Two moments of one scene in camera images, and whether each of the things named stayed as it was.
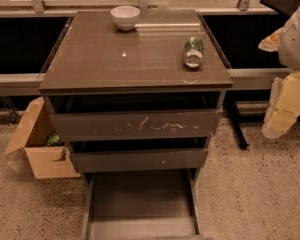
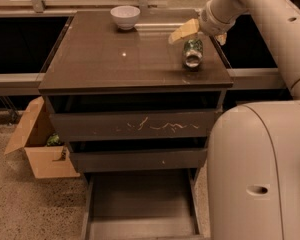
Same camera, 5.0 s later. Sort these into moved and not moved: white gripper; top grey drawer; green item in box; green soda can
Moved: white gripper
Not moved: green soda can; green item in box; top grey drawer
